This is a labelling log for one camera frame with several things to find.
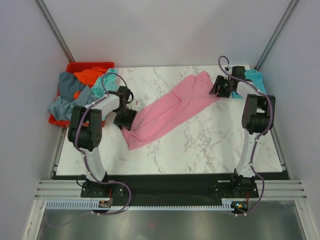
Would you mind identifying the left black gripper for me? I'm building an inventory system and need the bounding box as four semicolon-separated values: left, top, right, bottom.
113;106;137;133

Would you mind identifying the pink t shirt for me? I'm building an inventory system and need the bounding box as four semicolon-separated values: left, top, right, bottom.
122;71;219;150

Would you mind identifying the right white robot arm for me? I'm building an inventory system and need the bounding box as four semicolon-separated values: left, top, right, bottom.
209;66;276;198

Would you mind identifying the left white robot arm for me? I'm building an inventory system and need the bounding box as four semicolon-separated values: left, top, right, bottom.
67;86;137;198

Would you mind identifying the folded teal t shirt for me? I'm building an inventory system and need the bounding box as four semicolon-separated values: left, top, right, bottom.
244;69;267;94

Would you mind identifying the mint green t shirt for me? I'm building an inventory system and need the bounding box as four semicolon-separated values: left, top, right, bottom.
91;68;119;99

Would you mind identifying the orange t shirt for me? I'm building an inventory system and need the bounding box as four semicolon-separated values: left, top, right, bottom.
74;67;107;98

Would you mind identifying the grey blue t shirt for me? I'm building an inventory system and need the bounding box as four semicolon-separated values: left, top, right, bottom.
48;71;98;121

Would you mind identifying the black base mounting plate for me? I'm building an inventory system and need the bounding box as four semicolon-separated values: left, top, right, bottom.
64;173;289;206

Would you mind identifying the right frame post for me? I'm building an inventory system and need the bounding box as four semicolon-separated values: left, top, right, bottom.
254;0;300;71

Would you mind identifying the frame post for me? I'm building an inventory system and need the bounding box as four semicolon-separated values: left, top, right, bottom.
254;0;300;71
34;0;75;63

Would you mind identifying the aluminium extrusion rail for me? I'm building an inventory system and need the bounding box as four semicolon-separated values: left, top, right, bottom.
35;180;307;200

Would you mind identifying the white slotted cable duct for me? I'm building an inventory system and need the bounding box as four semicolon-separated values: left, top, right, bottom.
45;199;249;211

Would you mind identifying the left frame post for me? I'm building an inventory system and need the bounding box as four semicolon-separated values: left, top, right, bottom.
34;0;75;63

